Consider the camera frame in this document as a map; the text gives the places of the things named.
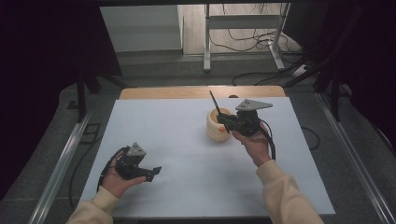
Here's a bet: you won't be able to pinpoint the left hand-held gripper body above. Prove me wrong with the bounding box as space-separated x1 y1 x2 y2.
115 142 148 181

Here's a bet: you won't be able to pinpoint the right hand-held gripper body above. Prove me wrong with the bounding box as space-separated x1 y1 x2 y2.
231 98 274 138

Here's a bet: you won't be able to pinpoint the cream round pen holder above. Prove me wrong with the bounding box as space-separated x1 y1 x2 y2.
205 106 233 143

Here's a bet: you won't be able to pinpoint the black pen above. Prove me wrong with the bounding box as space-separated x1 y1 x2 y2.
208 90 223 116

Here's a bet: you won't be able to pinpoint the person's left hand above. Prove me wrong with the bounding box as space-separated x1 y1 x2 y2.
100 153 148 200

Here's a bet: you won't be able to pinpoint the person's right hand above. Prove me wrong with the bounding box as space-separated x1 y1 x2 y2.
231 122 272 168

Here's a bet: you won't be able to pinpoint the white table mat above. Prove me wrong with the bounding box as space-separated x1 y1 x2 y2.
78 96 337 219

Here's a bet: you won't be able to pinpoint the white power strip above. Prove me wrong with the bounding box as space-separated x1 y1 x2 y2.
291 63 310 78

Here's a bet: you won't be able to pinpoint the black metal stand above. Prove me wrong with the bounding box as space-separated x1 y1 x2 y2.
75 66 129 123
283 54 353 123

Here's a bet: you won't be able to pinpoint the dark curtain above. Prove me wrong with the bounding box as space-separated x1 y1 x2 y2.
282 0 396 157
0 0 123 201

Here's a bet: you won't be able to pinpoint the right hand-held gripper cable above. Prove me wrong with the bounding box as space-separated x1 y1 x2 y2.
259 119 277 161

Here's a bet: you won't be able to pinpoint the black floor bracket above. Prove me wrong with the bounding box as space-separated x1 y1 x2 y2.
79 122 103 146

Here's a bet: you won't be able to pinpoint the black cable to power strip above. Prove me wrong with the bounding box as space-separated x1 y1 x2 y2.
231 60 302 87

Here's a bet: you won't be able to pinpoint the long black floor cable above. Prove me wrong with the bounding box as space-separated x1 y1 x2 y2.
67 135 105 213

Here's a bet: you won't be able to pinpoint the metal floor rail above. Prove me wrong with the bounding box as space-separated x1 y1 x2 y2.
315 91 396 224
27 109 95 224

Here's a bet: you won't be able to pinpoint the black floor cable loop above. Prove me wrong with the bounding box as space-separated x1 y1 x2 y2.
300 125 321 151

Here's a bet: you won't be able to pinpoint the white desk frame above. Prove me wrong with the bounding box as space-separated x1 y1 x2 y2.
203 3 291 73

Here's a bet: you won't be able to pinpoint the tangled black floor cables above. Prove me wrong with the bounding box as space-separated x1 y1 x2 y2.
207 3 302 54

